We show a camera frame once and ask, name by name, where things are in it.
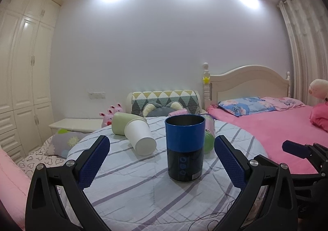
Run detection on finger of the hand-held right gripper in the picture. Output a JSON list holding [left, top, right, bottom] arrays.
[[282, 140, 312, 160]]

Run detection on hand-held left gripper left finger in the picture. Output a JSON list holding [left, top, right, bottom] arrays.
[[25, 135, 110, 231]]

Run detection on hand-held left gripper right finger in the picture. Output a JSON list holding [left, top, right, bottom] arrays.
[[214, 135, 299, 231]]

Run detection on clear cup green lid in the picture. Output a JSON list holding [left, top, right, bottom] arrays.
[[200, 114, 216, 155]]

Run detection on light green cup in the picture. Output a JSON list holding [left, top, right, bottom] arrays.
[[112, 112, 144, 136]]

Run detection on blue and black cup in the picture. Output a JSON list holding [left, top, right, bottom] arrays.
[[165, 115, 206, 183]]

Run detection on white cup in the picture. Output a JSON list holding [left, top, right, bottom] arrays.
[[124, 118, 157, 156]]

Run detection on pink cup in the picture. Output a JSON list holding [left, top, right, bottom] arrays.
[[168, 109, 189, 119]]

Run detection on pink bed sheet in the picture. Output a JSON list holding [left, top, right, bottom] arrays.
[[206, 104, 328, 171]]

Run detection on grey flower pillow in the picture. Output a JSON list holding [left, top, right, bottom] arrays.
[[47, 129, 89, 159]]

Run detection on white nightstand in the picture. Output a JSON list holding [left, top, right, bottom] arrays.
[[49, 118, 103, 134]]

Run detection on pink pig plush toy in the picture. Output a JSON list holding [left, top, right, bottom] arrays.
[[309, 79, 328, 132]]

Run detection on round table striped cloth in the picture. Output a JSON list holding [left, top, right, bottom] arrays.
[[66, 116, 268, 231]]

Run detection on pink cartoon pillow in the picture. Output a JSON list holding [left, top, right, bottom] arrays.
[[260, 96, 305, 111]]

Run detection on pink bunny plush toys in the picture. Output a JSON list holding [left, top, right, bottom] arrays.
[[99, 103, 124, 128]]

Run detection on heart print sheet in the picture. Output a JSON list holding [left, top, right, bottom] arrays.
[[19, 136, 68, 178]]

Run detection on blue cartoon pillow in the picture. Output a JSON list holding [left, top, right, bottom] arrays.
[[218, 97, 278, 117]]

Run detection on cream bed headboard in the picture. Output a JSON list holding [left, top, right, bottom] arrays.
[[202, 62, 292, 109]]

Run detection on pink blanket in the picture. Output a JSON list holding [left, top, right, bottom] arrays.
[[0, 148, 33, 229]]

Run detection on grey bear cushion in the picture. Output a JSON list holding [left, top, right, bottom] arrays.
[[142, 102, 189, 118]]

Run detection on triangle pattern bolster pillow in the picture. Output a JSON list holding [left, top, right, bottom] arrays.
[[127, 90, 201, 117]]

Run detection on cream curtain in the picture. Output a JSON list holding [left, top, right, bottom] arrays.
[[278, 0, 328, 109]]

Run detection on cream wardrobe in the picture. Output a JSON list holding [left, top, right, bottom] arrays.
[[0, 0, 62, 163]]

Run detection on thin black cable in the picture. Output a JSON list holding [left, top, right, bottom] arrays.
[[187, 194, 242, 231]]

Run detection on wall socket panel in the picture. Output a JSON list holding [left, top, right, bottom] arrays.
[[89, 91, 106, 100]]

